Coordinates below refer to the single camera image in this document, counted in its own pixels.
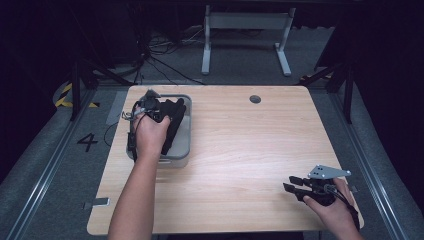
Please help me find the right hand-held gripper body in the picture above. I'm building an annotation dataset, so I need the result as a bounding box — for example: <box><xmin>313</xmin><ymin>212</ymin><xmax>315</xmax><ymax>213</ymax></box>
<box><xmin>299</xmin><ymin>164</ymin><xmax>352</xmax><ymax>206</ymax></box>

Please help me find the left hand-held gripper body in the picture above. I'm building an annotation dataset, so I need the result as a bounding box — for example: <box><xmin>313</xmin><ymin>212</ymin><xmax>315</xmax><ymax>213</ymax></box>
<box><xmin>134</xmin><ymin>89</ymin><xmax>164</xmax><ymax>123</ymax></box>

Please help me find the grey plastic bin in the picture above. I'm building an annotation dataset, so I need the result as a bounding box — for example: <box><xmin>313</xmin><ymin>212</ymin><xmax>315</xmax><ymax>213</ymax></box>
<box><xmin>125</xmin><ymin>93</ymin><xmax>193</xmax><ymax>169</ymax></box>

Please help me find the person's right hand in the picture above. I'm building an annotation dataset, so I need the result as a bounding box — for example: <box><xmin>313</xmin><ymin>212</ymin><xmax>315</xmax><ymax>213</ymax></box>
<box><xmin>302</xmin><ymin>178</ymin><xmax>360</xmax><ymax>231</ymax></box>

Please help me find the person's left hand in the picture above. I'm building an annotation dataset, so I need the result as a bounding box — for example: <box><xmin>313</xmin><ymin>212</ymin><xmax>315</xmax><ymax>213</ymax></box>
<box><xmin>133</xmin><ymin>114</ymin><xmax>171</xmax><ymax>161</ymax></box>

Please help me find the grey floor tape strip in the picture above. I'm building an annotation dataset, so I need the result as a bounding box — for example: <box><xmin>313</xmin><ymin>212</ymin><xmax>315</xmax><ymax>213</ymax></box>
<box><xmin>105</xmin><ymin>90</ymin><xmax>130</xmax><ymax>127</ymax></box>

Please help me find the black metal stand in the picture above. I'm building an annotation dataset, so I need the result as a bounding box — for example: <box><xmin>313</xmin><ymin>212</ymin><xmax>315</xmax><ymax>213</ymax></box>
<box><xmin>69</xmin><ymin>58</ymin><xmax>135</xmax><ymax>122</ymax></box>
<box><xmin>298</xmin><ymin>61</ymin><xmax>355</xmax><ymax>125</ymax></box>

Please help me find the yellow and black hazard tape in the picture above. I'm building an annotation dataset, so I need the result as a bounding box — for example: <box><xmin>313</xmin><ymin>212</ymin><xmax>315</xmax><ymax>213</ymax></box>
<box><xmin>54</xmin><ymin>82</ymin><xmax>101</xmax><ymax>109</ymax></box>

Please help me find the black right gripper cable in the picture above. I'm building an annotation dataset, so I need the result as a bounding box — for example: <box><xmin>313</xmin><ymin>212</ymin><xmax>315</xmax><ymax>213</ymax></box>
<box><xmin>324</xmin><ymin>184</ymin><xmax>362</xmax><ymax>232</ymax></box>

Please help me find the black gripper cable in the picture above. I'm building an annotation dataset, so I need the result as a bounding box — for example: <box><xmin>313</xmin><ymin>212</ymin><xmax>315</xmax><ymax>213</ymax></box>
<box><xmin>324</xmin><ymin>184</ymin><xmax>362</xmax><ymax>232</ymax></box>
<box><xmin>121</xmin><ymin>101</ymin><xmax>148</xmax><ymax>163</ymax></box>

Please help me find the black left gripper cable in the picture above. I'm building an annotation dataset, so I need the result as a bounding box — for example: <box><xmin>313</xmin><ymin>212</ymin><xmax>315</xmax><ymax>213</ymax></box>
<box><xmin>121</xmin><ymin>101</ymin><xmax>148</xmax><ymax>163</ymax></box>

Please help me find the bundle of floor cables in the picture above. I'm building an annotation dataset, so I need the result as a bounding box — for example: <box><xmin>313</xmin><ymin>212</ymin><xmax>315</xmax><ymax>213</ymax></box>
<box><xmin>132</xmin><ymin>26</ymin><xmax>206</xmax><ymax>86</ymax></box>

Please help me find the aluminium floor rail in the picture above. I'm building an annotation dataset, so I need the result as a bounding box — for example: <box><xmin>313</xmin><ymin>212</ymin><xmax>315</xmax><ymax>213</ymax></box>
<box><xmin>328</xmin><ymin>92</ymin><xmax>413</xmax><ymax>240</ymax></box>
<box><xmin>5</xmin><ymin>89</ymin><xmax>98</xmax><ymax>240</ymax></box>

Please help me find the small metal bracket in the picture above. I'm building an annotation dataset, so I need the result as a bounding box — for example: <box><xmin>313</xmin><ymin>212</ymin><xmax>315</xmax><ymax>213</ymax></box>
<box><xmin>82</xmin><ymin>197</ymin><xmax>111</xmax><ymax>210</ymax></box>

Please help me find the white metal desk frame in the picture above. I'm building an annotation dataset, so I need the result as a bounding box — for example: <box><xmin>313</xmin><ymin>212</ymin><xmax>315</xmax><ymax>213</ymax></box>
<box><xmin>200</xmin><ymin>4</ymin><xmax>297</xmax><ymax>77</ymax></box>

